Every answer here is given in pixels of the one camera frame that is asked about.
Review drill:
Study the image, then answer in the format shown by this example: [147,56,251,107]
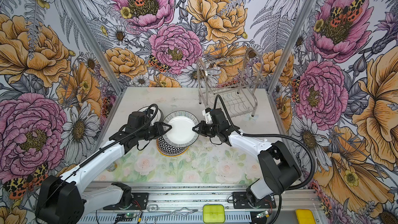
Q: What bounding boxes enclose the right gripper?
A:
[192,120,220,139]

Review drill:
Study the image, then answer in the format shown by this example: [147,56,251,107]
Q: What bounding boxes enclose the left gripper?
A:
[137,121,172,141]

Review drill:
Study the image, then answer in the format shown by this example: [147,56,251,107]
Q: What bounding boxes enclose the large dark rimmed plate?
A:
[163,111,199,148]

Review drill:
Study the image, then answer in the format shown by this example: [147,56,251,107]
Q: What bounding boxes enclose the black geometric pattern plate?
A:
[157,137,188,157]

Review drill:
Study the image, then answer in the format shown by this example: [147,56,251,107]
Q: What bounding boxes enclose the metal wire dish rack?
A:
[196,47,265,117]

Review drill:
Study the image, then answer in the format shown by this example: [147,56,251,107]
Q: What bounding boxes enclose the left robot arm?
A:
[35,111,172,224]

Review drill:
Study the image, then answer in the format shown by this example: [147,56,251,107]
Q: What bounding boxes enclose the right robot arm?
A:
[192,108,302,206]

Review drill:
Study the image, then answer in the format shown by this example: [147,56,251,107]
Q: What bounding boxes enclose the small white bottle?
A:
[106,162,118,172]

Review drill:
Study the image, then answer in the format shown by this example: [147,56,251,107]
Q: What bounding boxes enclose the green square button box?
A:
[203,204,226,224]

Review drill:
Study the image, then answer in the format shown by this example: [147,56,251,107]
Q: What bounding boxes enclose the small circuit board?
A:
[115,213,139,223]

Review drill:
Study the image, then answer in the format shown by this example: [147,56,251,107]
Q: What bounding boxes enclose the yellow box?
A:
[295,209,317,224]

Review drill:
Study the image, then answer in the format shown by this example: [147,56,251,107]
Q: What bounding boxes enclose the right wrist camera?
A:
[202,107,212,124]

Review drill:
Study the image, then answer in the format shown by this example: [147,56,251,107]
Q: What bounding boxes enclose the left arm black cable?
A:
[35,103,159,222]

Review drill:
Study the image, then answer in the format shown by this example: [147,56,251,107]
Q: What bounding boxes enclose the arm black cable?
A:
[35,103,159,222]
[212,94,316,224]

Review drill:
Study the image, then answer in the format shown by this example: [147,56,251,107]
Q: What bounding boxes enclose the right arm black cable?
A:
[212,94,316,224]

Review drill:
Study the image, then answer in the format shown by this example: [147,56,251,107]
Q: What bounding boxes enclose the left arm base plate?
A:
[117,192,149,211]

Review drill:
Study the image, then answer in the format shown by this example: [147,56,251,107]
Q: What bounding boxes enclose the aluminium front rail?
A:
[84,181,328,224]

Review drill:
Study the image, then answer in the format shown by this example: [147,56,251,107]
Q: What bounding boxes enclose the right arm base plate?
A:
[229,192,277,209]

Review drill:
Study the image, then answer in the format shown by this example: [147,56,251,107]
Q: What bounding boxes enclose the metal wire hook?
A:
[145,207,199,224]

